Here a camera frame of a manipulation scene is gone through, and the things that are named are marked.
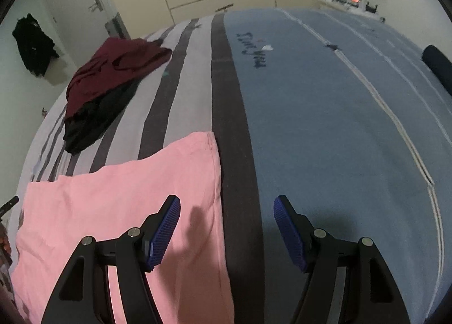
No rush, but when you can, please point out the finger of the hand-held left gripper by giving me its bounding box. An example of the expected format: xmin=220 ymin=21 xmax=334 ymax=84
xmin=0 ymin=196 xmax=19 ymax=212

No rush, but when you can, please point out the grey suitcase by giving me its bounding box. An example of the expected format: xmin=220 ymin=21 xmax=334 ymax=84
xmin=106 ymin=13 xmax=131 ymax=39

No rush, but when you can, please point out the pink garment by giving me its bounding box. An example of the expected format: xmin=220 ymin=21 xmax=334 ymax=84
xmin=10 ymin=131 xmax=235 ymax=324

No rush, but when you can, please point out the black hanging jacket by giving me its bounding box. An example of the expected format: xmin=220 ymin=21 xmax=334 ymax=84
xmin=12 ymin=14 xmax=60 ymax=79

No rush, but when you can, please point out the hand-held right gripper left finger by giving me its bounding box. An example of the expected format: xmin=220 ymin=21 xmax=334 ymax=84
xmin=40 ymin=195 xmax=181 ymax=324

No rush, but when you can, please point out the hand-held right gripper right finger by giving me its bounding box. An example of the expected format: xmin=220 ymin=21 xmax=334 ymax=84
xmin=273 ymin=196 xmax=412 ymax=324

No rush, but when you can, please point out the dark bolster pillow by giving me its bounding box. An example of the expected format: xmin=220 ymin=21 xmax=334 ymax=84
xmin=423 ymin=45 xmax=452 ymax=95

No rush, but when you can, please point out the maroon garment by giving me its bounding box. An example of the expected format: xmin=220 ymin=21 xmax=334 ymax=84
xmin=66 ymin=37 xmax=173 ymax=118

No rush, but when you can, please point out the white nightstand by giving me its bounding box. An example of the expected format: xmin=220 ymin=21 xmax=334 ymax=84
xmin=320 ymin=0 xmax=386 ymax=23

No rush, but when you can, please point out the black garment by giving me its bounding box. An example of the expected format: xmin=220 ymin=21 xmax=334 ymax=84
xmin=63 ymin=80 xmax=142 ymax=155

